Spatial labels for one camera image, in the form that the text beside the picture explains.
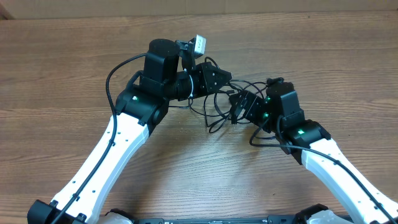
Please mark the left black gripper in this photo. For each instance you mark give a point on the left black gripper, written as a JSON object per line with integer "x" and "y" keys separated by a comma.
{"x": 206, "y": 84}

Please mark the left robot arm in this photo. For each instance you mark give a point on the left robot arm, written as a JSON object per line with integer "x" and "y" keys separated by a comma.
{"x": 169, "y": 73}

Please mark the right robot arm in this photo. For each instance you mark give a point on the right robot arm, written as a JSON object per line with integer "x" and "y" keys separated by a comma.
{"x": 277, "y": 110}

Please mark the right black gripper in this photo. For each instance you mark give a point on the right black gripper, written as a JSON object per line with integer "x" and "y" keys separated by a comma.
{"x": 247, "y": 98}

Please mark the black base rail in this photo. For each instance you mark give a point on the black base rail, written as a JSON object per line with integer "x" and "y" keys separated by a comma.
{"x": 271, "y": 219}

